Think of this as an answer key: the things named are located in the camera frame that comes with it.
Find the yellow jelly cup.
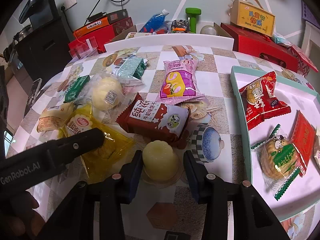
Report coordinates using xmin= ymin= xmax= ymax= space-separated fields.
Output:
xmin=142 ymin=140 xmax=183 ymax=188

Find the beige cake packet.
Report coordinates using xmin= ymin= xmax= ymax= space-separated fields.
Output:
xmin=37 ymin=102 xmax=74 ymax=133

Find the green mooncake packet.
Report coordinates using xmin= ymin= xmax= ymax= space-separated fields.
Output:
xmin=251 ymin=124 xmax=300 ymax=200

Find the brown white milk biscuit packet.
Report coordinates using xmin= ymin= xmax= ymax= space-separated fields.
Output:
xmin=116 ymin=93 xmax=190 ymax=150

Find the yellow transparent snack packet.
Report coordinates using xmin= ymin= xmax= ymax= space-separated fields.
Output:
xmin=58 ymin=104 xmax=134 ymax=184

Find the round bun clear wrapper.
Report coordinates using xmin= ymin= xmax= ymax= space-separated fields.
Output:
xmin=86 ymin=73 xmax=125 ymax=112

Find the red candy-shaped snack packet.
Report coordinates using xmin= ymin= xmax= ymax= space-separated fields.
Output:
xmin=239 ymin=71 xmax=291 ymax=131

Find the dark green snack packet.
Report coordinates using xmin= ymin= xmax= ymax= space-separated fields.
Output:
xmin=64 ymin=75 xmax=91 ymax=103

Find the pink purple bread packet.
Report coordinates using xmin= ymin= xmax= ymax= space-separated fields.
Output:
xmin=156 ymin=59 xmax=205 ymax=105

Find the light green striped snack packet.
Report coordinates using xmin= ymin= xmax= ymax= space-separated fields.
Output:
xmin=112 ymin=55 xmax=148 ymax=80

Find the left hand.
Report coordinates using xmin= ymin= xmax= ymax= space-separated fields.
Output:
xmin=1 ymin=191 xmax=46 ymax=239

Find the teal white tray box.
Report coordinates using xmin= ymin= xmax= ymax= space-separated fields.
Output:
xmin=231 ymin=66 xmax=319 ymax=221

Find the black cabinet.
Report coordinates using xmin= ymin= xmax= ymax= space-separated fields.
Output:
xmin=15 ymin=17 xmax=72 ymax=83

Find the clear plastic box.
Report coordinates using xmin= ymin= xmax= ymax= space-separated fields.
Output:
xmin=68 ymin=37 xmax=99 ymax=60

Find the large red gift box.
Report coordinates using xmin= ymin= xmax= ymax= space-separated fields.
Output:
xmin=220 ymin=23 xmax=298 ymax=73

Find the playing card box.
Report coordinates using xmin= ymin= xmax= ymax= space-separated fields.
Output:
xmin=125 ymin=32 xmax=152 ymax=40

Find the red box left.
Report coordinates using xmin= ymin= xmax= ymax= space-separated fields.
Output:
xmin=68 ymin=16 xmax=134 ymax=54

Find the white long tray box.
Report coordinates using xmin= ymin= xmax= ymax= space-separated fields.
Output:
xmin=104 ymin=33 xmax=234 ymax=52

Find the patterned red box lid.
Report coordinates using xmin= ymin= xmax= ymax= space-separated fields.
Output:
xmin=287 ymin=43 xmax=319 ymax=77

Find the clear tape roll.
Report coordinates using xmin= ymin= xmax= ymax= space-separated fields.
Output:
xmin=200 ymin=25 xmax=217 ymax=35

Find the black monitor stand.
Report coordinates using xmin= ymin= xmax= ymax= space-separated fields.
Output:
xmin=18 ymin=0 xmax=59 ymax=29

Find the light blue tissue pack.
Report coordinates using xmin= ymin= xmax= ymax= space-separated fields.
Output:
xmin=272 ymin=32 xmax=289 ymax=46

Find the blue beads bottle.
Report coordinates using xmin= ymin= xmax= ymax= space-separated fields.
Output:
xmin=139 ymin=9 xmax=169 ymax=33

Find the orange box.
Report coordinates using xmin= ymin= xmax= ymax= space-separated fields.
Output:
xmin=73 ymin=9 xmax=129 ymax=39

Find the colourful toy bag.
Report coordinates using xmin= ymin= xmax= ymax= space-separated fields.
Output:
xmin=171 ymin=19 xmax=190 ymax=33

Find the black power adapter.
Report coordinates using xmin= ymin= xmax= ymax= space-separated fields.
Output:
xmin=86 ymin=12 xmax=107 ymax=22

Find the white shelf unit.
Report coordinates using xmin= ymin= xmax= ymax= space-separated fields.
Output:
xmin=301 ymin=21 xmax=320 ymax=63

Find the green dumbbell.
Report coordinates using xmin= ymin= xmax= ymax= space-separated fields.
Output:
xmin=185 ymin=7 xmax=202 ymax=33

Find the purple perforated basket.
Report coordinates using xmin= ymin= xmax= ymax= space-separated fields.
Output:
xmin=302 ymin=1 xmax=320 ymax=29

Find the wall socket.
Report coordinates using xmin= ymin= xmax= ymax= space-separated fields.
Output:
xmin=61 ymin=0 xmax=77 ymax=10

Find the yellow gift box with handle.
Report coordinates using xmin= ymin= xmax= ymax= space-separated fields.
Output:
xmin=228 ymin=0 xmax=276 ymax=37

